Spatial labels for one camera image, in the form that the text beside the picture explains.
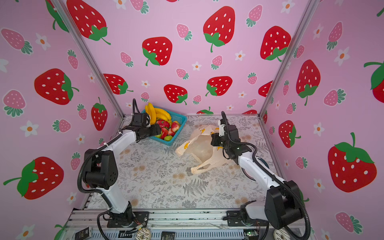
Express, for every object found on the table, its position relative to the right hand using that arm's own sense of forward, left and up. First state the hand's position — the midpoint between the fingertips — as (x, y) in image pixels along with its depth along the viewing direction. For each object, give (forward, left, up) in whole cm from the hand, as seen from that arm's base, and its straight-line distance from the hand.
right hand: (211, 134), depth 84 cm
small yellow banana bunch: (+21, +37, -7) cm, 43 cm away
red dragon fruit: (+14, +35, -10) cm, 39 cm away
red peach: (+14, +26, -12) cm, 32 cm away
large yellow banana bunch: (+21, +45, -4) cm, 49 cm away
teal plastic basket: (+23, +29, -12) cm, 39 cm away
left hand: (+6, +36, -7) cm, 37 cm away
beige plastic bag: (+3, +7, -15) cm, 17 cm away
